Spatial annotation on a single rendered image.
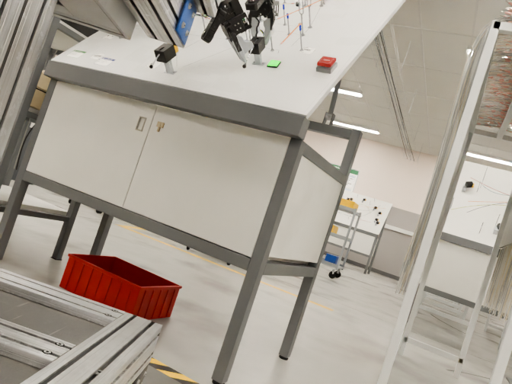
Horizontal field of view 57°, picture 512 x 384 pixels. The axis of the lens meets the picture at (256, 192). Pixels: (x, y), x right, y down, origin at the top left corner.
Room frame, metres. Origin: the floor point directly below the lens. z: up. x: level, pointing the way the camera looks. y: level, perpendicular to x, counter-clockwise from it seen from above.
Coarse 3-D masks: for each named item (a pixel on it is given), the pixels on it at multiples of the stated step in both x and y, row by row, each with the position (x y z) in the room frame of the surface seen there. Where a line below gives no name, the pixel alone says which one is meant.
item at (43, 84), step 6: (42, 72) 2.09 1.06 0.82; (42, 78) 2.09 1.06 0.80; (48, 78) 2.12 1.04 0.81; (42, 84) 2.10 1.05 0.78; (48, 84) 2.13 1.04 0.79; (36, 90) 2.09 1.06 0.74; (42, 90) 2.12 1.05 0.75; (36, 96) 2.09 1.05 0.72; (42, 96) 2.12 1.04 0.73; (36, 102) 2.10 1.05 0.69; (42, 102) 2.13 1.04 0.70; (36, 108) 2.12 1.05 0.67
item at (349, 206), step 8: (344, 200) 6.48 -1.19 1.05; (344, 208) 6.38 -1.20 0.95; (352, 208) 6.34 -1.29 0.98; (352, 224) 6.34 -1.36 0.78; (336, 232) 6.72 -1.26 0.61; (344, 240) 6.33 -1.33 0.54; (352, 240) 6.76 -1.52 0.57; (328, 256) 6.42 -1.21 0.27; (336, 256) 6.42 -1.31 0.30; (328, 264) 6.37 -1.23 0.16; (336, 264) 6.33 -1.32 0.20; (344, 264) 6.78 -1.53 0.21; (336, 272) 6.76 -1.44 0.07
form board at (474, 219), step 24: (480, 168) 4.49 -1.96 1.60; (456, 192) 4.30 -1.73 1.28; (480, 192) 4.27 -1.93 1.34; (504, 192) 4.25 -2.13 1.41; (456, 216) 4.09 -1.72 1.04; (480, 216) 4.07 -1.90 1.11; (456, 240) 3.88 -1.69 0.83; (480, 240) 3.89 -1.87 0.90; (432, 264) 3.95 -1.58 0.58; (456, 264) 3.88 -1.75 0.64; (480, 264) 3.82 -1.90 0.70; (432, 288) 3.91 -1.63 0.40; (456, 288) 3.86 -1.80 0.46; (480, 288) 3.80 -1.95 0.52
